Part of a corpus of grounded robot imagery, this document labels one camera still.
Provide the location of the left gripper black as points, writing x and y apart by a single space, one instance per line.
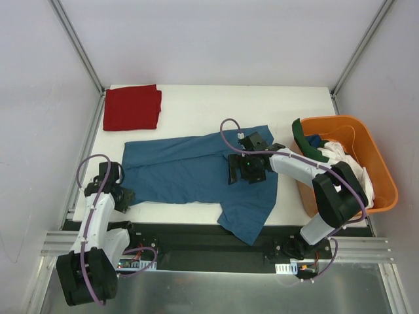
126 198

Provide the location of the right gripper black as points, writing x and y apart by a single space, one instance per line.
234 169

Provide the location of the teal blue t shirt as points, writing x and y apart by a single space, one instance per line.
195 169

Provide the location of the white t shirt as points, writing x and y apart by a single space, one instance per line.
334 151

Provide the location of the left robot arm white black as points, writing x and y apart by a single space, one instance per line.
88 272

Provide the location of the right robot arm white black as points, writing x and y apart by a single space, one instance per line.
338 193

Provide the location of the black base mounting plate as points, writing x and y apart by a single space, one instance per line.
210 248

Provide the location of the royal blue t shirt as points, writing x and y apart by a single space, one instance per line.
316 141

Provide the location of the folded red t shirt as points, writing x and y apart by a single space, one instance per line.
132 108

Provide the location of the left white cable duct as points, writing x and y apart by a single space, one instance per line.
129 265

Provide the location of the white cable duct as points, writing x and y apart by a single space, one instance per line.
129 265
286 269

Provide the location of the aluminium front rail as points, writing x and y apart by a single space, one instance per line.
372 250

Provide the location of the right white cable duct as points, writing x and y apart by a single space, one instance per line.
286 269

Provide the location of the left aluminium frame post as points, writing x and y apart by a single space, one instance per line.
76 43

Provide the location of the aluminium frame post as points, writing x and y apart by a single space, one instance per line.
367 37
76 43

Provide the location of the right aluminium frame post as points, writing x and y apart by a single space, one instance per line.
367 37

